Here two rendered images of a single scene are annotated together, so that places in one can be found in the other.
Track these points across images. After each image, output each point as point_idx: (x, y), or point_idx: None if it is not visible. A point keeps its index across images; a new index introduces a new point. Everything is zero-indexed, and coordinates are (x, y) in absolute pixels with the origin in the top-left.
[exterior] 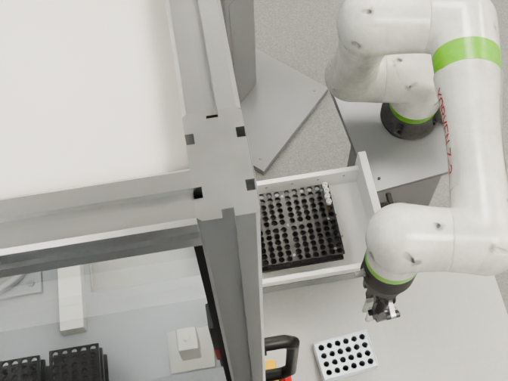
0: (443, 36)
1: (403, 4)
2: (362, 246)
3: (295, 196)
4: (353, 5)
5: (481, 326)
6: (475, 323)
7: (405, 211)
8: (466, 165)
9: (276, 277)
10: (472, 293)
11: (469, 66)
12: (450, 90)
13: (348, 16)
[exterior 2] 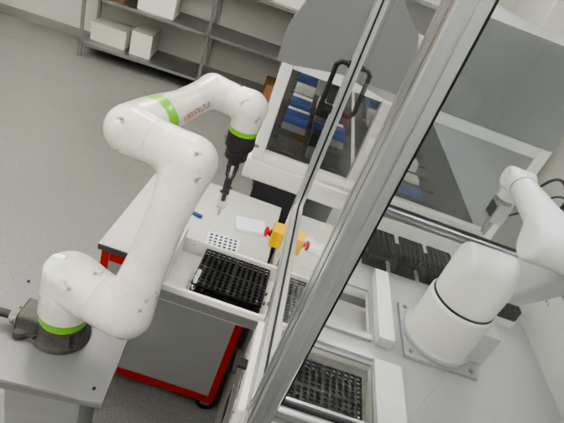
0: (164, 117)
1: (179, 128)
2: (184, 263)
3: (213, 296)
4: (211, 148)
5: (137, 223)
6: (138, 225)
7: (252, 93)
8: (206, 91)
9: (253, 259)
10: (127, 234)
11: (169, 97)
12: (185, 107)
13: (216, 151)
